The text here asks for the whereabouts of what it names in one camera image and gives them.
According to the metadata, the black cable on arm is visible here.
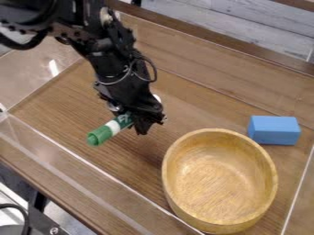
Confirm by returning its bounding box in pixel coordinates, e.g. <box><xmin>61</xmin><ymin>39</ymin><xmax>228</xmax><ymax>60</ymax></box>
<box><xmin>127</xmin><ymin>54</ymin><xmax>158</xmax><ymax>84</ymax></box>

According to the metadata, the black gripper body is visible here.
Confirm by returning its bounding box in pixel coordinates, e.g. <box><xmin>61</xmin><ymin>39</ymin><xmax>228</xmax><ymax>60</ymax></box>
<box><xmin>94</xmin><ymin>59</ymin><xmax>166</xmax><ymax>124</ymax></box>

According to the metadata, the clear acrylic barrier wall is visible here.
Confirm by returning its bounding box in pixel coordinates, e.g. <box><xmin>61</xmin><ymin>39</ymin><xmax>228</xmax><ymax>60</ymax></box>
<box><xmin>0</xmin><ymin>104</ymin><xmax>200</xmax><ymax>235</ymax></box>

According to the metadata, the blue foam block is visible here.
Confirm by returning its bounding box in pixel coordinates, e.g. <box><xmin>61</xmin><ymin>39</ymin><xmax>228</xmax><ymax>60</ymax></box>
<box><xmin>248</xmin><ymin>116</ymin><xmax>302</xmax><ymax>145</ymax></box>

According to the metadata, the green Expo marker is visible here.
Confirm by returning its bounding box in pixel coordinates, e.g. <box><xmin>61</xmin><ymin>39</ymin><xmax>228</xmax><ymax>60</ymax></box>
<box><xmin>87</xmin><ymin>112</ymin><xmax>133</xmax><ymax>146</ymax></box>

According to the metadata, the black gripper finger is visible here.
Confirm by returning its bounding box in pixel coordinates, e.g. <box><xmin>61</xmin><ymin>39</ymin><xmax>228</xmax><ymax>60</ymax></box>
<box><xmin>133</xmin><ymin>112</ymin><xmax>162</xmax><ymax>135</ymax></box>
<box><xmin>107</xmin><ymin>102</ymin><xmax>130</xmax><ymax>115</ymax></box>

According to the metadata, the brown wooden bowl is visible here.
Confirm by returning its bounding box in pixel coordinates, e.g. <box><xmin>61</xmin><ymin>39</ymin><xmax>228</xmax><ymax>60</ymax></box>
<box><xmin>162</xmin><ymin>129</ymin><xmax>278</xmax><ymax>235</ymax></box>

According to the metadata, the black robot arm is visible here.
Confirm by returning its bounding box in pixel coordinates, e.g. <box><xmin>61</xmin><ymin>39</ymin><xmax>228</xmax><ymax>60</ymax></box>
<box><xmin>0</xmin><ymin>0</ymin><xmax>166</xmax><ymax>135</ymax></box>

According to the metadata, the black cable bottom left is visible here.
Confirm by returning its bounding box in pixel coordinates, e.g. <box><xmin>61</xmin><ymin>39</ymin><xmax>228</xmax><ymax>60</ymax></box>
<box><xmin>0</xmin><ymin>203</ymin><xmax>33</xmax><ymax>235</ymax></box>

